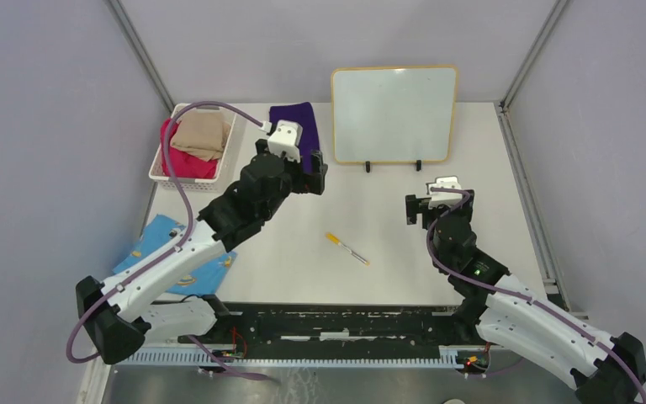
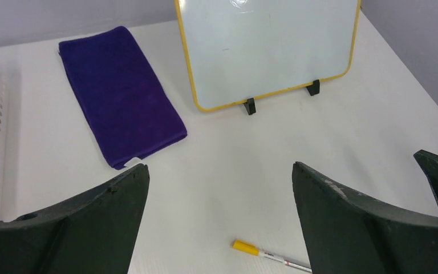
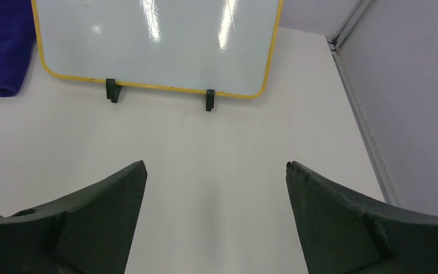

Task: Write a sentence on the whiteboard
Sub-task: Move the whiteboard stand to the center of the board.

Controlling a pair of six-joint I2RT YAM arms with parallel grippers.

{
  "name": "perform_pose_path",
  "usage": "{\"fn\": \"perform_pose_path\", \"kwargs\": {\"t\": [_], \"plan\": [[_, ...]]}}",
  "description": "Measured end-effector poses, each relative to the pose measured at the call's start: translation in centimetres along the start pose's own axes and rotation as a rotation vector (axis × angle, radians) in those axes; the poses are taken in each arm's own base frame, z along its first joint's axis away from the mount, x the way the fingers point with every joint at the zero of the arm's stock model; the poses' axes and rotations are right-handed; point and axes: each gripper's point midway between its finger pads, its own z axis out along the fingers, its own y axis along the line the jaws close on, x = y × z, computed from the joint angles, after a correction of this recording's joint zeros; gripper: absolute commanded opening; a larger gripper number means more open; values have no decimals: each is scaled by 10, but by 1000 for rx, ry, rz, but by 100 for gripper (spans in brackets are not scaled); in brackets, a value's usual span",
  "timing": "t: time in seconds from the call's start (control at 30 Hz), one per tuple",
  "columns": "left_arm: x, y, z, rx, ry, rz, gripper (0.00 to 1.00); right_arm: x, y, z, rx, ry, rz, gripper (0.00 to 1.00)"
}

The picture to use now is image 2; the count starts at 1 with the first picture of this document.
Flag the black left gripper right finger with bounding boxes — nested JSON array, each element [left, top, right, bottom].
[[292, 162, 438, 273]]

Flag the white marker pen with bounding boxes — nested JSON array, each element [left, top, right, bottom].
[[232, 240, 313, 273]]

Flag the yellow framed whiteboard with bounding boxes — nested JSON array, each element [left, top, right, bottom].
[[175, 1, 361, 112]]

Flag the purple folded cloth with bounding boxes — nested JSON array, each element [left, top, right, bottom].
[[58, 26, 188, 170]]

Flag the black right whiteboard stand foot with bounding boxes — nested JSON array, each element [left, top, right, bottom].
[[306, 79, 321, 96]]

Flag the black left whiteboard stand foot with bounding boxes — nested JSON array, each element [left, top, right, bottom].
[[243, 98, 256, 115]]

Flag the black whiteboard stand foot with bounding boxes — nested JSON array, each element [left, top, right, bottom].
[[243, 98, 256, 115], [306, 79, 321, 96]]

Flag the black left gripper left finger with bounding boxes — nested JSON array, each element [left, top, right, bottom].
[[0, 164, 150, 273]]

